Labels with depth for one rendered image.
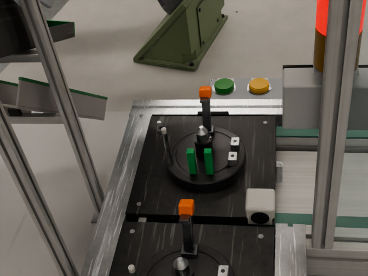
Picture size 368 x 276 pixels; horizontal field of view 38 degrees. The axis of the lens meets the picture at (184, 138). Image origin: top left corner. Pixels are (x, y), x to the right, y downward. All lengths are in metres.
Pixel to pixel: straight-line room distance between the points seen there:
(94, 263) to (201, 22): 0.69
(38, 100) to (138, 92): 0.49
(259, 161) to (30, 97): 0.39
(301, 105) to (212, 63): 0.70
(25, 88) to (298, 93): 0.38
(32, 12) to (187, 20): 0.57
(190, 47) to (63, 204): 0.48
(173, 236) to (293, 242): 0.18
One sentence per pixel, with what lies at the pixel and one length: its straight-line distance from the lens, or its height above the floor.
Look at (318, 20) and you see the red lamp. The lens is 0.61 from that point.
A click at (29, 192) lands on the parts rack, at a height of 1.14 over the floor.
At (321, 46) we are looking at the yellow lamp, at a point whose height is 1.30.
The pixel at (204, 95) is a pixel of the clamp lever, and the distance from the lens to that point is 0.93.
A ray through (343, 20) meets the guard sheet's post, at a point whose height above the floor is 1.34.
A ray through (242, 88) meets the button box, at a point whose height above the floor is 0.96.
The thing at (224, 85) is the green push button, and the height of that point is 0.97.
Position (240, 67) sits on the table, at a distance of 1.33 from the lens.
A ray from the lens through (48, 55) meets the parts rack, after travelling 0.79.
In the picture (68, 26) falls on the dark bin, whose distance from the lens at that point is 0.89.
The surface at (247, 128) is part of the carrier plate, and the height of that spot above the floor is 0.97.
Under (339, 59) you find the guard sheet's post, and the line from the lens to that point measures 0.61.
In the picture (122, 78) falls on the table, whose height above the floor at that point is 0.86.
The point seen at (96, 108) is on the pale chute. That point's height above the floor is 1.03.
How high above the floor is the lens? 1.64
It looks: 43 degrees down
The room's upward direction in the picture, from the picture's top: 9 degrees counter-clockwise
